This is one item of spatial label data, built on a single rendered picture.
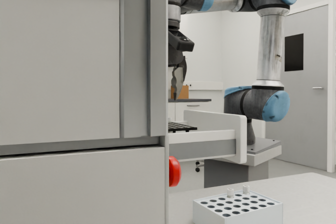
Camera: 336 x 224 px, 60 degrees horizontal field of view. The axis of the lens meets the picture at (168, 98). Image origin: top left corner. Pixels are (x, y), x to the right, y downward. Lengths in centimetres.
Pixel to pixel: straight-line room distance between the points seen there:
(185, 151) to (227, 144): 11
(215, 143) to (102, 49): 49
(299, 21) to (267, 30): 338
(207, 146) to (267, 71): 54
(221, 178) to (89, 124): 103
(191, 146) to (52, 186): 45
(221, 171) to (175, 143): 61
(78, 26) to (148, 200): 14
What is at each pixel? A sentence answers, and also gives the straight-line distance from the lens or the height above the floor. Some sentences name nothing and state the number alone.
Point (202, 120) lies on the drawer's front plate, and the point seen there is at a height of 90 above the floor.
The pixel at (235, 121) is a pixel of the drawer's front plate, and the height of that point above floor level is 91.
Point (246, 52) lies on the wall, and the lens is 515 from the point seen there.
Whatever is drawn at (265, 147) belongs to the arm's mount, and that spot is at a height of 77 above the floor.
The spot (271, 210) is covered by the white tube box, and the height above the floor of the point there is 79.
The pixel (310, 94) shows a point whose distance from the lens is 430.
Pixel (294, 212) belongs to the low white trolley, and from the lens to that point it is 62.
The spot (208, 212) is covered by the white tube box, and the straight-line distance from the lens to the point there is 49.
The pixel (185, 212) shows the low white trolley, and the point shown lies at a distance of 57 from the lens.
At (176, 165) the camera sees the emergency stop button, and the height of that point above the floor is 89.
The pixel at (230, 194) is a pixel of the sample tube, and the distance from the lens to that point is 55.
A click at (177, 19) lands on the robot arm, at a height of 118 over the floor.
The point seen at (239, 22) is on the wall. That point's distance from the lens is 537.
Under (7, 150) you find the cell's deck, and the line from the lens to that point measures 23.
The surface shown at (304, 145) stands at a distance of 440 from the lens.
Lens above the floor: 98
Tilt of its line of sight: 1 degrees down
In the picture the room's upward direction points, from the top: straight up
